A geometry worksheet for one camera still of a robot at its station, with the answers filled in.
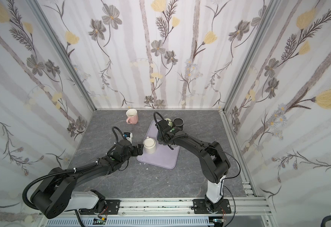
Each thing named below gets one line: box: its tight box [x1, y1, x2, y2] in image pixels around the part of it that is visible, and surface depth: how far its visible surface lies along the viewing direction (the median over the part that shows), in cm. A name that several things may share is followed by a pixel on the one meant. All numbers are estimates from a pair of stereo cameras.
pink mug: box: [125, 108, 139, 125], surface depth 107 cm
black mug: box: [172, 117, 184, 128], surface depth 103 cm
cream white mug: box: [143, 136, 157, 155], surface depth 92 cm
